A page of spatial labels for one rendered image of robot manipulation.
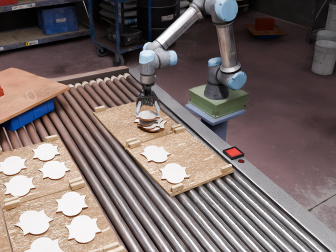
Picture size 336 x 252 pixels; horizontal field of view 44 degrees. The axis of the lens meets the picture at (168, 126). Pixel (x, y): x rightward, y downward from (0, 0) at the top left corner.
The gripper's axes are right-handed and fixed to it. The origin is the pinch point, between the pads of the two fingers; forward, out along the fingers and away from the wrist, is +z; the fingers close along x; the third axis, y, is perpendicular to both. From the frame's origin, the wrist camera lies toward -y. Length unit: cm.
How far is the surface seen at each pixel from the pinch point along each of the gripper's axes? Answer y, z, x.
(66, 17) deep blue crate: -406, 66, -111
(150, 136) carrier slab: 8.8, 8.0, 1.2
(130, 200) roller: 56, 10, -8
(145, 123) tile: 3.0, 3.5, -1.2
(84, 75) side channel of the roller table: -67, 7, -41
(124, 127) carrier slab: -0.7, 7.9, -12.8
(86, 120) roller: -11.8, 9.5, -34.0
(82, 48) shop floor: -377, 102, -87
